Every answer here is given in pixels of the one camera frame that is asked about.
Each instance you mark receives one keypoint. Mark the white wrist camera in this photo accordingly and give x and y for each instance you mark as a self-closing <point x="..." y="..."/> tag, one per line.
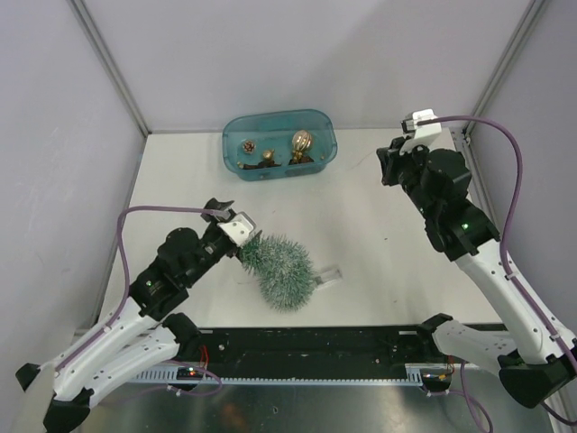
<point x="420" y="129"/>
<point x="240" y="229"/>

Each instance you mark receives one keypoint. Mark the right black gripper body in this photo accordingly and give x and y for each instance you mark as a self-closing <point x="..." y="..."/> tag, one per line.
<point x="407" y="170"/>

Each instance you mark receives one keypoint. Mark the aluminium corner post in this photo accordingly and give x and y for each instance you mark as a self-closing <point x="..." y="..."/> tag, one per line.
<point x="89" y="27"/>
<point x="508" y="58"/>

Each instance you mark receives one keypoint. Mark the right aluminium corner post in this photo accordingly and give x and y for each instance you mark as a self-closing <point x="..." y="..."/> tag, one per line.
<point x="508" y="58"/>

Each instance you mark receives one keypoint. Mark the small pine cone ornament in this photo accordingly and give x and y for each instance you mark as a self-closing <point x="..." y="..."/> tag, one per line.
<point x="248" y="147"/>

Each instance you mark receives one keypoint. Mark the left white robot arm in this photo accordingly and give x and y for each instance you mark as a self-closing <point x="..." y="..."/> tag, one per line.
<point x="143" y="330"/>

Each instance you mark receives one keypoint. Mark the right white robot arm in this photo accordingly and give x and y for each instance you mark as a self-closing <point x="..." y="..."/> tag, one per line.
<point x="528" y="361"/>

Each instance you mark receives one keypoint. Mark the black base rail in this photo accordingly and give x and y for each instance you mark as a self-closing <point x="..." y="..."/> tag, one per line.
<point x="317" y="350"/>

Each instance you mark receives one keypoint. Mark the small gold ball ornament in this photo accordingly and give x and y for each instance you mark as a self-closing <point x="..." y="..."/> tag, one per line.
<point x="268" y="155"/>

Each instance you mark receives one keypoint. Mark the teal plastic container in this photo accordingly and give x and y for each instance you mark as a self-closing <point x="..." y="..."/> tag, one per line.
<point x="274" y="131"/>

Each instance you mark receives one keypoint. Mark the left aluminium corner post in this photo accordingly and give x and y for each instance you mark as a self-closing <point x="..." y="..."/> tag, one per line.
<point x="89" y="27"/>

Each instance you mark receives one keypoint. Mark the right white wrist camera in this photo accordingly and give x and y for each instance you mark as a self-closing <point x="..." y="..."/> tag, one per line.
<point x="420" y="129"/>

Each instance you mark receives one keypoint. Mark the grey slotted cable duct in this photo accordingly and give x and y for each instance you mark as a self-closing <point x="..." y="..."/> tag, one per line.
<point x="407" y="375"/>

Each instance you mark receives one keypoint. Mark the gold striped bauble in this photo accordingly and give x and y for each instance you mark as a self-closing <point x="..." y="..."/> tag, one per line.
<point x="302" y="141"/>

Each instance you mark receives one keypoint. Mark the small frosted christmas tree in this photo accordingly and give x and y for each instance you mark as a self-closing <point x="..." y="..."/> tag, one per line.
<point x="283" y="269"/>

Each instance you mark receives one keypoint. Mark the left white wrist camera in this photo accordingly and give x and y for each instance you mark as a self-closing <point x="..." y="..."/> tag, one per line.
<point x="240" y="229"/>

